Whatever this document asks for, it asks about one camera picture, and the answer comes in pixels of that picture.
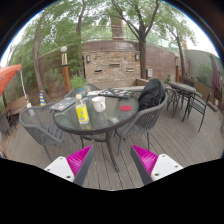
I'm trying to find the orange parasol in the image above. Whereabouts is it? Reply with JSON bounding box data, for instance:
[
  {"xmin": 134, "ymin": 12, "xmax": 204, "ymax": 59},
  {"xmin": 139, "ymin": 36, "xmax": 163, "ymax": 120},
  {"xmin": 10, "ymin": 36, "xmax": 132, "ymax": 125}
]
[{"xmin": 0, "ymin": 63, "xmax": 23, "ymax": 96}]

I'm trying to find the black laptop with stickers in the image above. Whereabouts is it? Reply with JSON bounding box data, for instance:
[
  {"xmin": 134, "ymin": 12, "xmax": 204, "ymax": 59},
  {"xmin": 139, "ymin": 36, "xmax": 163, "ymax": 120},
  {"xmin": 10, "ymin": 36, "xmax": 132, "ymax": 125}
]
[{"xmin": 98, "ymin": 87, "xmax": 136, "ymax": 100}]

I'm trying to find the grey laptop with stickers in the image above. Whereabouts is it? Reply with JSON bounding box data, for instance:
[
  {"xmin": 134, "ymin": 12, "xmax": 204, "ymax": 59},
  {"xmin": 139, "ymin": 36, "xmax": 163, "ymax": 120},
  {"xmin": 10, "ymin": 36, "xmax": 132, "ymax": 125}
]
[{"xmin": 50, "ymin": 97, "xmax": 77, "ymax": 112}]

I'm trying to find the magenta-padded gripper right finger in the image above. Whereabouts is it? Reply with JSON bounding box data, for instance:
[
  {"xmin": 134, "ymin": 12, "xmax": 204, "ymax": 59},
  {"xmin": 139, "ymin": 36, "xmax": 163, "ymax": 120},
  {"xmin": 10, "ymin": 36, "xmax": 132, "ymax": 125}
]
[{"xmin": 129, "ymin": 144, "xmax": 184, "ymax": 186}]

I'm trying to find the white sticker sheet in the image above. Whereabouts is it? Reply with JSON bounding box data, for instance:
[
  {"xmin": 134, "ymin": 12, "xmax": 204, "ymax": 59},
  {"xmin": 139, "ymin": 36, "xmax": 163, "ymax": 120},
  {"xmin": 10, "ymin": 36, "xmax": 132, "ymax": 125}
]
[{"xmin": 86, "ymin": 89, "xmax": 108, "ymax": 98}]

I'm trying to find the white mug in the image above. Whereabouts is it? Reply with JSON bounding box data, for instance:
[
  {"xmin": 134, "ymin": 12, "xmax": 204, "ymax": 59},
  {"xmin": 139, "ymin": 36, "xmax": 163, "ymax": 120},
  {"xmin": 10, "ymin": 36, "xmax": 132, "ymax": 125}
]
[{"xmin": 91, "ymin": 96, "xmax": 107, "ymax": 113}]

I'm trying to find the small dark round table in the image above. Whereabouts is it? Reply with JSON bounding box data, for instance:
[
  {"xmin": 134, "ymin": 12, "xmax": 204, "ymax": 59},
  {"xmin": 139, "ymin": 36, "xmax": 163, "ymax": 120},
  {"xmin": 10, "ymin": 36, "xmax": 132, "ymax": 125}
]
[{"xmin": 169, "ymin": 81, "xmax": 197, "ymax": 111}]

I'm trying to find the blue yellow striped cone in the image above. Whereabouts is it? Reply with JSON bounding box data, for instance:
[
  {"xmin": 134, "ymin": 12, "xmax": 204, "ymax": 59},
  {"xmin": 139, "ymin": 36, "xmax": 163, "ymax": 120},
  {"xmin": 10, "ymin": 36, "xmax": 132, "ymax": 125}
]
[{"xmin": 38, "ymin": 90, "xmax": 47, "ymax": 107}]

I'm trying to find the flat round red coaster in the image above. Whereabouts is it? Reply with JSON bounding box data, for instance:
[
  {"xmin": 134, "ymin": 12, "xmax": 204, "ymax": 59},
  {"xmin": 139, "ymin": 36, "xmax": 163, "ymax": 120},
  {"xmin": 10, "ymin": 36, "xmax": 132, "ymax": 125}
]
[{"xmin": 119, "ymin": 104, "xmax": 133, "ymax": 112}]

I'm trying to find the potted plant in teal pot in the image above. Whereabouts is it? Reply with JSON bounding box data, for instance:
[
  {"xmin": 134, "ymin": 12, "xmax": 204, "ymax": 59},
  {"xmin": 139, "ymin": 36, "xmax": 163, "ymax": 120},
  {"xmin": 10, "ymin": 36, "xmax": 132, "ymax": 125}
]
[{"xmin": 69, "ymin": 73, "xmax": 88, "ymax": 94}]

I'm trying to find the clear bottle with yellow label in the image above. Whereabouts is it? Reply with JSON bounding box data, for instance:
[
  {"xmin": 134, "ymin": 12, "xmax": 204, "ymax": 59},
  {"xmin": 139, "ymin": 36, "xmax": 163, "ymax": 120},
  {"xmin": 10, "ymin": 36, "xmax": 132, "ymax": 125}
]
[{"xmin": 75, "ymin": 93, "xmax": 90, "ymax": 125}]

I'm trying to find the thin tree by wall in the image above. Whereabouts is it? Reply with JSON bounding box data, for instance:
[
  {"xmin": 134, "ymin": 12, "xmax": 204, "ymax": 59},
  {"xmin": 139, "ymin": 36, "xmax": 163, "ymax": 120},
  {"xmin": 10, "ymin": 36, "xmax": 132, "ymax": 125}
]
[{"xmin": 166, "ymin": 23, "xmax": 188, "ymax": 78}]

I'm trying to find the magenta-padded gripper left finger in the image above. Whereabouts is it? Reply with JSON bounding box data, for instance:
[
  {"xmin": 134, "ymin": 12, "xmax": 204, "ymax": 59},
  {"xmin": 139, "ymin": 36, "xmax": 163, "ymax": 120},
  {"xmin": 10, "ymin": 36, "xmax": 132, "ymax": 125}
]
[{"xmin": 44, "ymin": 144, "xmax": 95, "ymax": 187}]

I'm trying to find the leaning slender tree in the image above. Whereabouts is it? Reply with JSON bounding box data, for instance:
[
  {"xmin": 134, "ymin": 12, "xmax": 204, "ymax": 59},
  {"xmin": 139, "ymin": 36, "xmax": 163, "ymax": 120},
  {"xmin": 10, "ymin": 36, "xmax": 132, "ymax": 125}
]
[{"xmin": 32, "ymin": 13, "xmax": 51, "ymax": 101}]

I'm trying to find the black metal chair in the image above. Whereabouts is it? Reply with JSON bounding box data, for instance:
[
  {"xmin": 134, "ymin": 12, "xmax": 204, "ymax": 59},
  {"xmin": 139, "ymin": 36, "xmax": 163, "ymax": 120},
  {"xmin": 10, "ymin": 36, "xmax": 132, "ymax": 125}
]
[{"xmin": 181, "ymin": 91, "xmax": 212, "ymax": 133}]

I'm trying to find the wooden lamp post with globe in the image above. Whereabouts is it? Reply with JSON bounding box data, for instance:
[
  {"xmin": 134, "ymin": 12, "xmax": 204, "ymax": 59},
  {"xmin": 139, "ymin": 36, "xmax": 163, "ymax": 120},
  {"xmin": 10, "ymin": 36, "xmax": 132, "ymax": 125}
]
[{"xmin": 60, "ymin": 45, "xmax": 72, "ymax": 94}]

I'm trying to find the black backpack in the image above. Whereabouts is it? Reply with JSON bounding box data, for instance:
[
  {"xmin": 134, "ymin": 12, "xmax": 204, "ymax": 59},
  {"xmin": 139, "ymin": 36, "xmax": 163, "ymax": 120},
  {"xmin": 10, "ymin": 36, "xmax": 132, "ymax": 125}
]
[{"xmin": 138, "ymin": 78, "xmax": 167, "ymax": 111}]

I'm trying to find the large dark forked tree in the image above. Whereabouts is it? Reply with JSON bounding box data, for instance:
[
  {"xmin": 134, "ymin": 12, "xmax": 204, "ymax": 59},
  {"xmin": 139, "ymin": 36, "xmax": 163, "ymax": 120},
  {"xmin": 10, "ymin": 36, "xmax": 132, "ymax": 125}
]
[{"xmin": 111, "ymin": 0, "xmax": 161, "ymax": 80}]

